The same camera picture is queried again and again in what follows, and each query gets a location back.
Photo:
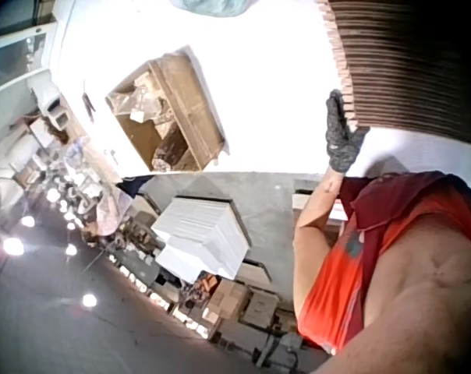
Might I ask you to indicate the person's left hand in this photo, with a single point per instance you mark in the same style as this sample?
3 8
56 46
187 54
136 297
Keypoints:
341 144

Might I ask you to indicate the stack of brown cardboard sheets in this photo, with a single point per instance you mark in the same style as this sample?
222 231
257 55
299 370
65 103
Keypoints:
411 62

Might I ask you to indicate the stack of white sheets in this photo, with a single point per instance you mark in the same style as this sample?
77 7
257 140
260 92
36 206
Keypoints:
204 233

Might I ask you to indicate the open wooden crate with plastic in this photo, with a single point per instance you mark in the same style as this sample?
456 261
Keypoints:
181 105

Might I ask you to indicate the brown cardboard box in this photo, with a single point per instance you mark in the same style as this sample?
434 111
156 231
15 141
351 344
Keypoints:
260 309
228 298

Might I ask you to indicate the green bag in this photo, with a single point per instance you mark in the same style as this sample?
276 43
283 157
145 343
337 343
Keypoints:
210 7

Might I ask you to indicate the grey floor machine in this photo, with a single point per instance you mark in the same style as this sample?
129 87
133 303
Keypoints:
278 346

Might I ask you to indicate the black hand tool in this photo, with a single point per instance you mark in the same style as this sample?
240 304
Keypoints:
89 106

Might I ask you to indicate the cluttered workbench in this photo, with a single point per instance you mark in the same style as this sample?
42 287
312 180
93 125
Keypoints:
75 187

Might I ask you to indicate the white plastic container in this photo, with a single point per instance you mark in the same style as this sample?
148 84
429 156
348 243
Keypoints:
45 97

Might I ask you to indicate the glass window frame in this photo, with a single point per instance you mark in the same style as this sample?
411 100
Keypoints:
13 54

